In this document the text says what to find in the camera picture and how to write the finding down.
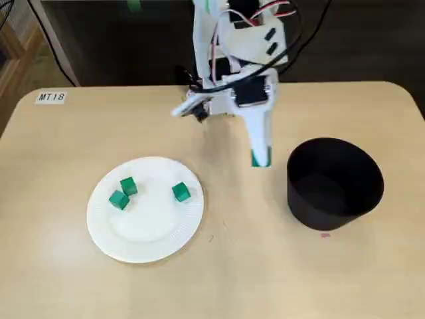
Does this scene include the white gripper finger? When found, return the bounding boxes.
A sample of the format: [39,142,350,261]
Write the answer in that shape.
[236,105,274,168]

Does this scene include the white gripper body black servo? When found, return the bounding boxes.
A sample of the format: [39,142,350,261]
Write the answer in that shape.
[209,68,280,114]

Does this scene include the green cube block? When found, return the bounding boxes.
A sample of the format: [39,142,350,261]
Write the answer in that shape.
[119,176,139,197]
[250,148,273,168]
[108,189,131,211]
[171,181,192,203]

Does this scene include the black round pot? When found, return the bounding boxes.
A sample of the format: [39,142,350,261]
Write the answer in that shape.
[286,137,385,232]

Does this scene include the white paper plate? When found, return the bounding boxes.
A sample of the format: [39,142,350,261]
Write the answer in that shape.
[86,156,205,265]

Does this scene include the grey partition panel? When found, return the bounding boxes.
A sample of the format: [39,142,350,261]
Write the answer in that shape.
[39,0,81,88]

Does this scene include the white MT18 label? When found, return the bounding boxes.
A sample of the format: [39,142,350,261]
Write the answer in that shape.
[35,92,67,104]

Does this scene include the black robot camera cable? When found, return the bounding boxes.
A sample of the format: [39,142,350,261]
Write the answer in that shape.
[191,0,333,94]

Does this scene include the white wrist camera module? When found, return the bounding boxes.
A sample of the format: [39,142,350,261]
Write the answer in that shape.
[170,94,213,123]

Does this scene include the red white servo wires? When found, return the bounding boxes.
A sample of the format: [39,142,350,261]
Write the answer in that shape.
[211,0,298,82]

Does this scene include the wooden shelf frame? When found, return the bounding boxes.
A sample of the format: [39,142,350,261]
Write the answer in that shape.
[0,19,46,134]

